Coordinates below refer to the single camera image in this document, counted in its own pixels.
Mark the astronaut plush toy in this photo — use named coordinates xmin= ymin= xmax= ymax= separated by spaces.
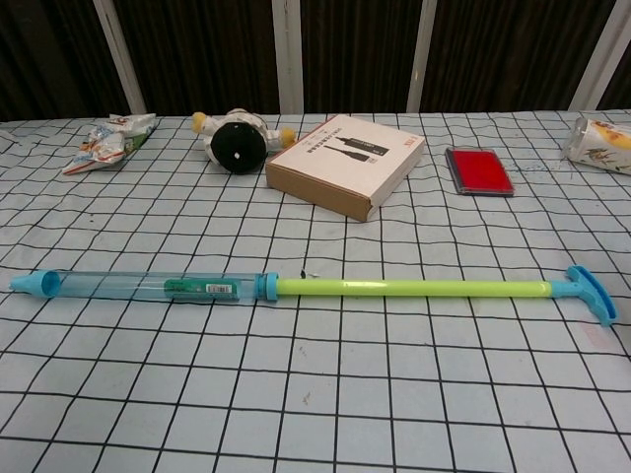
xmin=190 ymin=107 xmax=298 ymax=174

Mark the white frame post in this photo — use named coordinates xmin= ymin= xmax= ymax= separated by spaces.
xmin=271 ymin=0 xmax=303 ymax=115
xmin=566 ymin=0 xmax=631 ymax=112
xmin=404 ymin=0 xmax=438 ymax=114
xmin=92 ymin=0 xmax=148 ymax=115

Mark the crumpled snack bag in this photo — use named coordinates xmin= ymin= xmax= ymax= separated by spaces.
xmin=62 ymin=111 xmax=158 ymax=177

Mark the red ink pad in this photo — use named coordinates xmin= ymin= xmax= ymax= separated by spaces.
xmin=445 ymin=146 xmax=516 ymax=199

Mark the black-checked light tablecloth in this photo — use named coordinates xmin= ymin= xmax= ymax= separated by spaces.
xmin=0 ymin=108 xmax=631 ymax=473

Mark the white cardboard product box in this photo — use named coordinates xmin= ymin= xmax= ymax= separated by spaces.
xmin=264 ymin=113 xmax=427 ymax=223

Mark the snack bag right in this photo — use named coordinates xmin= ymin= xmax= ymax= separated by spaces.
xmin=561 ymin=115 xmax=631 ymax=176

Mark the blue green water pump toy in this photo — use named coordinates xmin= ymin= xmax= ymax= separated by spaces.
xmin=8 ymin=264 xmax=620 ymax=327

